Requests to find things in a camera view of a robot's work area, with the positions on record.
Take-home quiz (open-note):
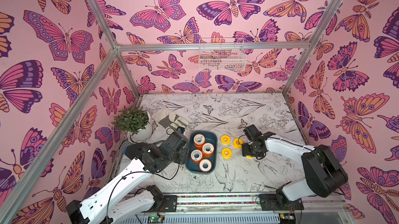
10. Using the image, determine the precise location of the yellow sealing tape roll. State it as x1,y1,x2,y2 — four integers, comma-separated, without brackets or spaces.
220,135,231,146
233,138,244,149

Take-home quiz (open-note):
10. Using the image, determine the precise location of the orange sealing tape roll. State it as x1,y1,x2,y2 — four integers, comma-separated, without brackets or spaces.
193,134,206,149
202,143,215,157
190,149,203,163
221,148,232,160
199,159,213,173

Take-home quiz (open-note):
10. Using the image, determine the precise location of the teal plastic storage tray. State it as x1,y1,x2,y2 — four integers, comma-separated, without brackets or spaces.
186,130,218,174

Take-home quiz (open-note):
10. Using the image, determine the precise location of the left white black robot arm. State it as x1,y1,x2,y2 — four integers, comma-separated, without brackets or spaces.
66,131,189,224

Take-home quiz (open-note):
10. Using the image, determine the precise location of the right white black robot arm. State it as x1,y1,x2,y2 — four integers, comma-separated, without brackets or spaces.
242,125,348,206

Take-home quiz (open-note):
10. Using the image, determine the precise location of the beige grey work glove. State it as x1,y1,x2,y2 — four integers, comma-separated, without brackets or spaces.
152,108,189,131

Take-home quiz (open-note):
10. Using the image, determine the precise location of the black rubber glove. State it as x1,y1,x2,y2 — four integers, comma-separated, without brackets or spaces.
123,144,140,159

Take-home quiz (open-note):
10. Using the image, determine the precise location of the green potted plant white pot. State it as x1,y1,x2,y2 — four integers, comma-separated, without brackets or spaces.
113,108,154,143

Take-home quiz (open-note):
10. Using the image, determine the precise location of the green circuit board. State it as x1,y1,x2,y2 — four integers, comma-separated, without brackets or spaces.
147,215,164,224

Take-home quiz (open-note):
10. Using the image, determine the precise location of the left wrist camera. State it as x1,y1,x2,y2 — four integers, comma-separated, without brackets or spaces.
176,126,186,134

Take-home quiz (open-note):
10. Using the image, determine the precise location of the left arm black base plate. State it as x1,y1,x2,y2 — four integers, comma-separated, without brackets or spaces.
152,195,178,213

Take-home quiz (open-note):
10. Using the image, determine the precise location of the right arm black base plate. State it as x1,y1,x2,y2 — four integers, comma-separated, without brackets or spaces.
259,193,304,211

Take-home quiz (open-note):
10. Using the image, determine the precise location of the white wire wall basket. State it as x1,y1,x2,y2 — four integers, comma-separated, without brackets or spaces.
197,42,247,72

